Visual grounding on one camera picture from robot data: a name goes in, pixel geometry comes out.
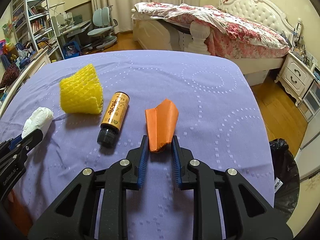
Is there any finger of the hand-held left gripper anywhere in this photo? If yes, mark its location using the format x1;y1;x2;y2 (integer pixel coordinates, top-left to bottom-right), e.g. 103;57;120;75
12;129;44;153
0;135;23;153

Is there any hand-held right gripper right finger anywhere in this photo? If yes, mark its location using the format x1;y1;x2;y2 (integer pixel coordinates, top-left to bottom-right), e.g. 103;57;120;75
171;135;293;240

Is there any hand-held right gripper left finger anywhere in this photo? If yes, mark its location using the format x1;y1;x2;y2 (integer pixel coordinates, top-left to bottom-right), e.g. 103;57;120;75
27;135;150;240

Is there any white tissue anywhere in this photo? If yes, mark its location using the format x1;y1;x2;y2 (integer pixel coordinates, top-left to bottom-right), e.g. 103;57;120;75
21;107;54;139

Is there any orange paper wrapper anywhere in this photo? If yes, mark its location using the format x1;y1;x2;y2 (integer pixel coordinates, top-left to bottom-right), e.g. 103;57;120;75
145;99;179;153

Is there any bin with black bag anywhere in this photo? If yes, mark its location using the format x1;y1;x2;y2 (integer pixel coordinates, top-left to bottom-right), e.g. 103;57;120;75
269;138;300;220

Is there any orange cloth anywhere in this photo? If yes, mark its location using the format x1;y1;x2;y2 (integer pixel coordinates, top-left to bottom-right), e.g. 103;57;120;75
7;190;33;230

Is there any orange label bottle black cap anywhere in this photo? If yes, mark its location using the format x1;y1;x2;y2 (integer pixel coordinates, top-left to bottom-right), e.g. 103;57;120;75
97;92;130;148

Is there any brown fuzzy item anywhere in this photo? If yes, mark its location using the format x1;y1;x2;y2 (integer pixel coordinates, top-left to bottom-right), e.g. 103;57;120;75
0;64;20;88

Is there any yellow foam net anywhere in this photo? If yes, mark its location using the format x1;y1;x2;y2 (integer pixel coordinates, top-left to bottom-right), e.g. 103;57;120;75
59;64;104;115

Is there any blue plastic basket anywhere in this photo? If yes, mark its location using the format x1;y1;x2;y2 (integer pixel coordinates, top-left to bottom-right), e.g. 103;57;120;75
1;42;33;68

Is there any blue stool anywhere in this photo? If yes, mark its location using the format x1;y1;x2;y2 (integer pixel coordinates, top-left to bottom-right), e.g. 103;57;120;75
62;41;82;59

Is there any colourful paper pinwheel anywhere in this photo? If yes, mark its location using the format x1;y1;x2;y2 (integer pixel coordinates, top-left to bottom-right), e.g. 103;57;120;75
1;17;19;53

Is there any white bookshelf with books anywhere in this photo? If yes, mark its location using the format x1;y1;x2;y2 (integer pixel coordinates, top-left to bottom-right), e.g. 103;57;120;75
10;0;64;62

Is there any grey study desk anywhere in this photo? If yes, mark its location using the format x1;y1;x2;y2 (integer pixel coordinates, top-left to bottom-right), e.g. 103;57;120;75
54;21;93;50

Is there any white storage box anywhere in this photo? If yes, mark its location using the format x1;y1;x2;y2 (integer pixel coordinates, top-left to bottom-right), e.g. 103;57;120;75
246;69;270;87

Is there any bed with floral bedding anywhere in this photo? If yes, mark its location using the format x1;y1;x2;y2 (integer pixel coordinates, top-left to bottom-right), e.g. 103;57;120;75
131;0;297;87

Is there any white cabinet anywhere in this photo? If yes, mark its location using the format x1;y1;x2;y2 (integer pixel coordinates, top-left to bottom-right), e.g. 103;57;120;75
294;112;320;180

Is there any white desk lamp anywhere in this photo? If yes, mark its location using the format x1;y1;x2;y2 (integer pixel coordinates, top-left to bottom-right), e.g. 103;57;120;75
49;2;65;18

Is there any pale green desk chair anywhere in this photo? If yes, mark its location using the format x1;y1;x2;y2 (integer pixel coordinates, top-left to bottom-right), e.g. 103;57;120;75
87;7;118;50

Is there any pink floral quilt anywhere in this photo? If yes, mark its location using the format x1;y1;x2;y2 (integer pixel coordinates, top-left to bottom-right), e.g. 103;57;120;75
134;2;290;58

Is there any white nightstand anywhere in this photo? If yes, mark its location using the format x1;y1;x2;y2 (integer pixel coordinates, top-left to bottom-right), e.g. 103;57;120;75
274;52;316;107

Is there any translucent plastic drawer unit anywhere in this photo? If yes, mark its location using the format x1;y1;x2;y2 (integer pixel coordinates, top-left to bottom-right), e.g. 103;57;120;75
299;80;320;123

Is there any cream curtain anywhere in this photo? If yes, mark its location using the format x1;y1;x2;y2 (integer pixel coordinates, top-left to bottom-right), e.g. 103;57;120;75
90;0;200;34

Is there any white curved bed rail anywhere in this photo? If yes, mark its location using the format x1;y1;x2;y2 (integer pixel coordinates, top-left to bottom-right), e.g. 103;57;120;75
0;50;50;118

